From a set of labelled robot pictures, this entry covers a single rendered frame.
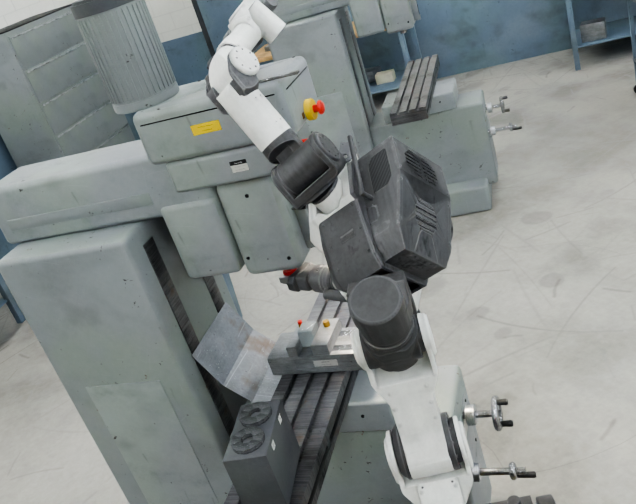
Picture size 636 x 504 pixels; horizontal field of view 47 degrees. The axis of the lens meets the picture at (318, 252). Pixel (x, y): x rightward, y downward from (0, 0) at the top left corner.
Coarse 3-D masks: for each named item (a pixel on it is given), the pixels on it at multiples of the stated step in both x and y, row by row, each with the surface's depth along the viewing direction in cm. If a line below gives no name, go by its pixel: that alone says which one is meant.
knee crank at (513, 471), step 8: (512, 464) 235; (472, 472) 238; (480, 472) 239; (488, 472) 238; (496, 472) 237; (504, 472) 236; (512, 472) 233; (520, 472) 234; (528, 472) 235; (480, 480) 238
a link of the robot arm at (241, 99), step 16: (240, 48) 171; (240, 64) 168; (256, 64) 172; (240, 80) 167; (256, 80) 171; (208, 96) 174; (224, 96) 170; (240, 96) 168; (256, 96) 170; (224, 112) 173; (240, 112) 169; (256, 112) 169; (272, 112) 170; (256, 128) 169; (272, 128) 169; (288, 128) 171; (256, 144) 172
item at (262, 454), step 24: (240, 408) 204; (264, 408) 199; (240, 432) 193; (264, 432) 192; (288, 432) 203; (240, 456) 186; (264, 456) 184; (288, 456) 199; (240, 480) 189; (264, 480) 188; (288, 480) 195
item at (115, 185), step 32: (64, 160) 242; (96, 160) 229; (128, 160) 218; (0, 192) 235; (32, 192) 232; (64, 192) 229; (96, 192) 226; (128, 192) 223; (160, 192) 220; (192, 192) 217; (0, 224) 242; (32, 224) 238; (64, 224) 235; (96, 224) 232
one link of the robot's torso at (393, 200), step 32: (352, 160) 175; (384, 160) 173; (416, 160) 183; (352, 192) 172; (384, 192) 169; (416, 192) 171; (448, 192) 182; (320, 224) 178; (352, 224) 171; (384, 224) 166; (416, 224) 168; (448, 224) 177; (352, 256) 170; (384, 256) 166; (416, 256) 166; (448, 256) 174; (416, 288) 176
